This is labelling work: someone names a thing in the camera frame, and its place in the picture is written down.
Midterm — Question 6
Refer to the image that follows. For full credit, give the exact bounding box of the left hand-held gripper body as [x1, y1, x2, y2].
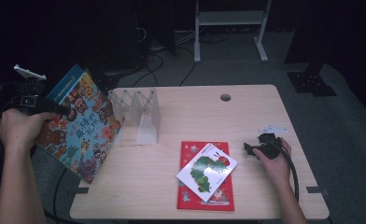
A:
[10, 63, 58, 117]

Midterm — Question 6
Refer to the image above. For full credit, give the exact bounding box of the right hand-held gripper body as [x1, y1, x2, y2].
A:
[253, 125, 290, 161]

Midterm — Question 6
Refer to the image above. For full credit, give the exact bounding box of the dark blue monster picture book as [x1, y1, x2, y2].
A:
[45, 63, 86, 104]

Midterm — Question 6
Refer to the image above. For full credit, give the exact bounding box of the colourful animal picture book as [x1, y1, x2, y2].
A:
[34, 71, 123, 185]

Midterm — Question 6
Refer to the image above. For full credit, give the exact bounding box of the white caterpillar picture book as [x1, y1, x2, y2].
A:
[175, 142, 238, 203]

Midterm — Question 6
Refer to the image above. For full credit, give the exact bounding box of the red picture book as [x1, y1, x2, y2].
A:
[176, 140, 236, 212]

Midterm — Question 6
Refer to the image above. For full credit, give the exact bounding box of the clear acrylic book rack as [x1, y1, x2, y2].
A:
[106, 88, 162, 146]

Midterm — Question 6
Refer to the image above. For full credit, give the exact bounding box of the person's right hand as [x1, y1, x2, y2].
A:
[252, 137, 293, 189]

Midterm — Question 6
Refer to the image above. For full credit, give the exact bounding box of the person's left hand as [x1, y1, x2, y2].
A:
[0, 107, 58, 151]

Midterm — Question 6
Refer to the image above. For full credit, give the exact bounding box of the black stand base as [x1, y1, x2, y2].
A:
[285, 59, 338, 98]

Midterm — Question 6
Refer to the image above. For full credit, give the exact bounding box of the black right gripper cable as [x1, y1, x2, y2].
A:
[273, 139, 301, 202]

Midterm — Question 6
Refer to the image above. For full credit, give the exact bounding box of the black floor cable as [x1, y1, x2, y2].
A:
[131, 50, 165, 89]
[178, 46, 198, 87]

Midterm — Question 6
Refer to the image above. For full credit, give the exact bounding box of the white metal stand frame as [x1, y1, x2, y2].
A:
[193, 0, 273, 64]

